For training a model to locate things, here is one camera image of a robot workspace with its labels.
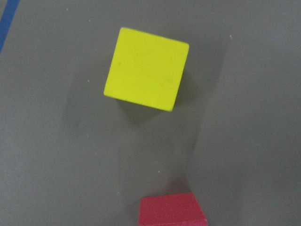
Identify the brown paper table cover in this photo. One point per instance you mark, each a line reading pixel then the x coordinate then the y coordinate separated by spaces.
pixel 70 156

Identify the red block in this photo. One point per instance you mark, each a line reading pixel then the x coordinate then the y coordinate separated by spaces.
pixel 171 210

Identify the yellow block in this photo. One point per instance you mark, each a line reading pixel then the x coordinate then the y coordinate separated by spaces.
pixel 146 69

